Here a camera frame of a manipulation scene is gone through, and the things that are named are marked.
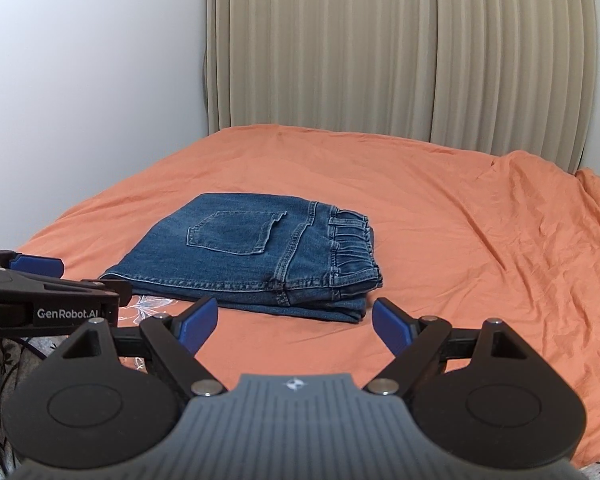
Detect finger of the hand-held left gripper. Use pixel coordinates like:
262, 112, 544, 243
0, 242, 64, 281
0, 269, 132, 308

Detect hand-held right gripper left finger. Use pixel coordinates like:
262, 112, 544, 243
62, 296, 228, 397

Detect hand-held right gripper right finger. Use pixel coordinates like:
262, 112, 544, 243
365, 297, 531, 395

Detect blue denim pants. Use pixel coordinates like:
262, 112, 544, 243
99, 193, 384, 324

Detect floral grey bedding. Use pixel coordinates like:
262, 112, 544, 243
0, 294, 600, 480

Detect orange bed sheet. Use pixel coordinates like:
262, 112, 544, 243
10, 125, 600, 468

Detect beige pleated curtain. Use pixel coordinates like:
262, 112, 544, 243
202, 0, 598, 173

